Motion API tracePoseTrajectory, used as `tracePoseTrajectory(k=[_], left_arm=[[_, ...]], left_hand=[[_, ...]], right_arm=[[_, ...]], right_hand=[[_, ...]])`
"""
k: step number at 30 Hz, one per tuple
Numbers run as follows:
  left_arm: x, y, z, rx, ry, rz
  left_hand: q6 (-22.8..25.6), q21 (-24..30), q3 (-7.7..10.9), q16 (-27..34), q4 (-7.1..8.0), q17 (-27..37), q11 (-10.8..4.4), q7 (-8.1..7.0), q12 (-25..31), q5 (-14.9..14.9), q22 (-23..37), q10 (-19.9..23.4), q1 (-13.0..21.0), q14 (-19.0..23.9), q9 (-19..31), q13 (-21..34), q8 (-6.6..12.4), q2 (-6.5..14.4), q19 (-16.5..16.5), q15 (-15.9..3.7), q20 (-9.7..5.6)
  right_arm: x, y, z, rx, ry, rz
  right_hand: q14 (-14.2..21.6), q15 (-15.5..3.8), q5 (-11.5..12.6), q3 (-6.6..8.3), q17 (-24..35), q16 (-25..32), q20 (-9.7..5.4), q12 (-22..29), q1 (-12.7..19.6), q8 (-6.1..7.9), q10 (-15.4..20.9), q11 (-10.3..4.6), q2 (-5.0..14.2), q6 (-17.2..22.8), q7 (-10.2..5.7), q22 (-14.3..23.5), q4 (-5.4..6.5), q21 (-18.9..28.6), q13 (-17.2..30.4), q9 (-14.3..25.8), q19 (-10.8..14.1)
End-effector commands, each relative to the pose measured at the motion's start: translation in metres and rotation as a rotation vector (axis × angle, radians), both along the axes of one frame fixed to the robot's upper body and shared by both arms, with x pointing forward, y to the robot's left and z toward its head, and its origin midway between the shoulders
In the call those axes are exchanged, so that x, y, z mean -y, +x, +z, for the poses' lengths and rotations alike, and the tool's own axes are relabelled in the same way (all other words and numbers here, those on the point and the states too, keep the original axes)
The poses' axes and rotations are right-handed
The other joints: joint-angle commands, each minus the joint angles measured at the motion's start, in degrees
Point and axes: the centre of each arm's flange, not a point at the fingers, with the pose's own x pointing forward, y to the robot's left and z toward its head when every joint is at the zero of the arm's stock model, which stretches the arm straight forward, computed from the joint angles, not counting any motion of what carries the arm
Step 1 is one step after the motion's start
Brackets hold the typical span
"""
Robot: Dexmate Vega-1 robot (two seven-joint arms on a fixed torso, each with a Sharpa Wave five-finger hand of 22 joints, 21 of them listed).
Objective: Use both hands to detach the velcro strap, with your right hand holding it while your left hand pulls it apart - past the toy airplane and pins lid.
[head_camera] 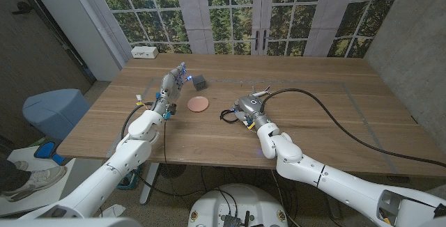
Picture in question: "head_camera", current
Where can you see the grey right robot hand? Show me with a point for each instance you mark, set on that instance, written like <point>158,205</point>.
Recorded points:
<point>251,107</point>

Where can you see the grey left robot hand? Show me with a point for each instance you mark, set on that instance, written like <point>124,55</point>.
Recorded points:
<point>169,87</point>

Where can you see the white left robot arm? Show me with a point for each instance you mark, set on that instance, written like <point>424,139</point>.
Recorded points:
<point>111,171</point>

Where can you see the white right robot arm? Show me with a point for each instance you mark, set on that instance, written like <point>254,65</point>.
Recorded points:
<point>331,181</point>

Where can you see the white toy airplane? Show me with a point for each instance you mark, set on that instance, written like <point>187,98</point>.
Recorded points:
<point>259,93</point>

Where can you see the pink round pins lid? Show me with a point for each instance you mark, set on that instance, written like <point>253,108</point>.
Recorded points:
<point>198,104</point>

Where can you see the dark grey cube box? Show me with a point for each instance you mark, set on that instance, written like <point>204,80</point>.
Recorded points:
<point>199,83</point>

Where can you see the white rectangular device box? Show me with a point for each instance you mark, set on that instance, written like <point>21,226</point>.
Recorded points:
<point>144,52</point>

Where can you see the round black floor fan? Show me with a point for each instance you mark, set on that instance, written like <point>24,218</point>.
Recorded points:
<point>172,170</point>

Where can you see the printed window forest backdrop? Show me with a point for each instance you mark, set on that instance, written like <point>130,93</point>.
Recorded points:
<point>223,14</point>

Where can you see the white robot torso base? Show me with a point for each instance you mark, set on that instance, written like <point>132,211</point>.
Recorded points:
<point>240,202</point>

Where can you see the white table leg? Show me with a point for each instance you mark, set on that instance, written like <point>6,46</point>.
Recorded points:
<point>149,183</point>

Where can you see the blue tool bin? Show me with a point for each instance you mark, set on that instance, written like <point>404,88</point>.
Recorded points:
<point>130,181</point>

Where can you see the blue-grey upholstered stool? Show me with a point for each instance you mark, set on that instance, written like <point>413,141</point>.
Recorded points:
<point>55,112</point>

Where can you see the grey table leg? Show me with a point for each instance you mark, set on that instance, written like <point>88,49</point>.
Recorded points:
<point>332,209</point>

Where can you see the crumpled white paper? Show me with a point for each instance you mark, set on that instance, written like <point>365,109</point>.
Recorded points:
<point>112,211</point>

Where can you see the blue plastic foot piece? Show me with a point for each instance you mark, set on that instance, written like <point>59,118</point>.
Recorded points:
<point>45,149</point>

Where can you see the grey white sneaker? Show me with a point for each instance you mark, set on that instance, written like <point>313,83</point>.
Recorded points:
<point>38,180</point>

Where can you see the black trouser leg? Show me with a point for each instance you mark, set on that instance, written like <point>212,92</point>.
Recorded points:
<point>10,176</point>

